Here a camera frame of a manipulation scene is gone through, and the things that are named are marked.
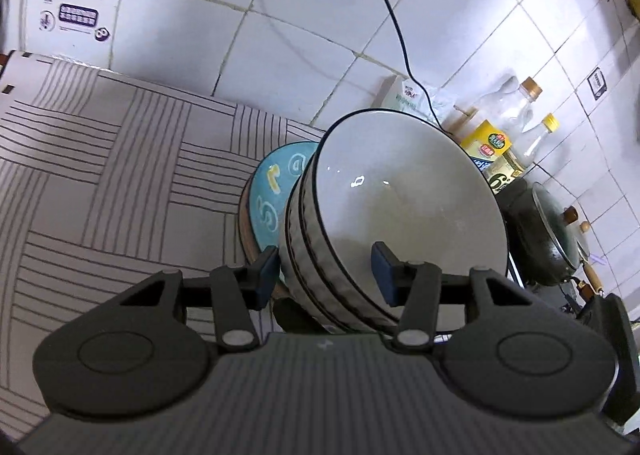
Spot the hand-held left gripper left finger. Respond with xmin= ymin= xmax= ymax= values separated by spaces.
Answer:
xmin=117 ymin=245 xmax=281 ymax=353

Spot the oil bottle with yellow label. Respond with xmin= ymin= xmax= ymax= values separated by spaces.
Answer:
xmin=457 ymin=76 xmax=543 ymax=176

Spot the white bowl grey patterned outside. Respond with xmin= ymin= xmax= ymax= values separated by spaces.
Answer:
xmin=277 ymin=205 xmax=351 ymax=331
xmin=286 ymin=170 xmax=391 ymax=336
xmin=299 ymin=108 xmax=510 ymax=333

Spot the clear vinegar bottle yellow cap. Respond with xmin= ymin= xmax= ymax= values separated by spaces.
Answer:
xmin=487 ymin=113 xmax=561 ymax=193

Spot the black gas stove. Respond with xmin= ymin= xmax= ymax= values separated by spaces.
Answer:
xmin=505 ymin=255 xmax=640 ymax=436

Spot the small black square wall sticker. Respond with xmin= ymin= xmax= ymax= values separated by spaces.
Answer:
xmin=587 ymin=67 xmax=608 ymax=100

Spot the blue plate with egg print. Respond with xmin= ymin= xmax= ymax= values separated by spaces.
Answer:
xmin=248 ymin=141 xmax=323 ymax=286

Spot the brown plate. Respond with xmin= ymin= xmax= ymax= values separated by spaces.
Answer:
xmin=235 ymin=180 xmax=291 ymax=301

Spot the white salt bag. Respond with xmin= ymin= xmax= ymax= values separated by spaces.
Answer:
xmin=372 ymin=75 xmax=458 ymax=128

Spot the white striped mat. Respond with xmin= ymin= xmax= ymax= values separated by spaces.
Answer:
xmin=0 ymin=50 xmax=331 ymax=441

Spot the glass pot lid wooden knob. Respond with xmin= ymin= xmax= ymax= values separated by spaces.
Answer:
xmin=530 ymin=182 xmax=583 ymax=268

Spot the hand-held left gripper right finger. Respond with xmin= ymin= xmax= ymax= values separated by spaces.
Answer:
xmin=370 ymin=242 xmax=536 ymax=351

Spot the purple and white wall sticker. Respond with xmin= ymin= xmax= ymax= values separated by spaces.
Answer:
xmin=39 ymin=2 xmax=113 ymax=43

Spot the black cooking pot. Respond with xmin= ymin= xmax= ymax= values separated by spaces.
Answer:
xmin=497 ymin=175 xmax=608 ymax=297

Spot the thin black cable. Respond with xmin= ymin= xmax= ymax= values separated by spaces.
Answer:
xmin=357 ymin=0 xmax=443 ymax=128

